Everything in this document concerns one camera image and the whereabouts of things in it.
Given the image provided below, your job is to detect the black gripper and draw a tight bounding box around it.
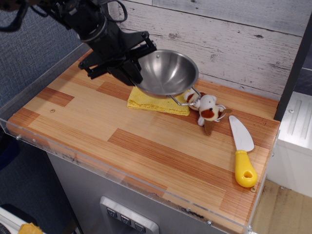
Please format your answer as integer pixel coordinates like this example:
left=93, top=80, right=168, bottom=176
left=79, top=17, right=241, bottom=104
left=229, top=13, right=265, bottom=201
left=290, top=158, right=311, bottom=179
left=78, top=24, right=156, bottom=86

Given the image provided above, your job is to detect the stainless steel two-handled pot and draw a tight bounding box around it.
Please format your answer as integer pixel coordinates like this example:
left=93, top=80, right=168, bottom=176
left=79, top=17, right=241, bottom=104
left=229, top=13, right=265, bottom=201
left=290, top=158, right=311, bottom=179
left=135, top=49, right=201, bottom=106

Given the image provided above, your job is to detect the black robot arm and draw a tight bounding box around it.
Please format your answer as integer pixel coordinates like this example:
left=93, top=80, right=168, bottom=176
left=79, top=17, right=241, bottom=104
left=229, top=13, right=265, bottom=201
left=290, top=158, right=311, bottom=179
left=0, top=0, right=156, bottom=86

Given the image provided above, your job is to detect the yellow folded cloth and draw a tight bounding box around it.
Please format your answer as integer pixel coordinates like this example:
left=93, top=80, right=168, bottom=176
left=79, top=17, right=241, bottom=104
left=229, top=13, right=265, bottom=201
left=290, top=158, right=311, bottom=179
left=127, top=87, right=190, bottom=116

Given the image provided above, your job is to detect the white brown plush dog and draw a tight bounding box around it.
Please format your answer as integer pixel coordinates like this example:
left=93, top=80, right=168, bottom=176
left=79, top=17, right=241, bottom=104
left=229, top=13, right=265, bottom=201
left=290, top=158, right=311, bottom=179
left=183, top=89, right=232, bottom=136

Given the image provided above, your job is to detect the grey dispenser button panel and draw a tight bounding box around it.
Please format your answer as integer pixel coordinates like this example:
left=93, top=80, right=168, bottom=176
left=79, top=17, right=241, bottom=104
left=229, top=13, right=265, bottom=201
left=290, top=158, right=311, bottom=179
left=99, top=196, right=160, bottom=234

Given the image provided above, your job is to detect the white cabinet on right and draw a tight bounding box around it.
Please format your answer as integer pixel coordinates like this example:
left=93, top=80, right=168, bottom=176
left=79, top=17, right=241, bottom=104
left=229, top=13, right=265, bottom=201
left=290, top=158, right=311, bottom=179
left=267, top=92, right=312, bottom=197

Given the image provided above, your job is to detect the yellow object bottom left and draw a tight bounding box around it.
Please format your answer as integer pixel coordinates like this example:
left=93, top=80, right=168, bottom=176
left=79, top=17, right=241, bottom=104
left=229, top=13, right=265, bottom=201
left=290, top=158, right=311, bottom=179
left=18, top=223, right=43, bottom=234

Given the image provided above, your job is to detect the dark vertical post right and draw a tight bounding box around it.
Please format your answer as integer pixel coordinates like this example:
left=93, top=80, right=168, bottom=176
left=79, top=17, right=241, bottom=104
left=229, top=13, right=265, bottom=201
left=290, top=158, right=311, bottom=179
left=274, top=16, right=312, bottom=121

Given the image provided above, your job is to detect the yellow handled toy knife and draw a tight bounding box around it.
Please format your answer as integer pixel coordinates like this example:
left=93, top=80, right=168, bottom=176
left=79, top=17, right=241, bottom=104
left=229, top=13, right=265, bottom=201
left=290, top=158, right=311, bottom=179
left=229, top=116, right=257, bottom=188

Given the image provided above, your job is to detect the clear acrylic guard rail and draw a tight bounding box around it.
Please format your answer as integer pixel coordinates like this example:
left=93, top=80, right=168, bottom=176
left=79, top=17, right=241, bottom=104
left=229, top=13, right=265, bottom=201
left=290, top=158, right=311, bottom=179
left=0, top=45, right=279, bottom=234

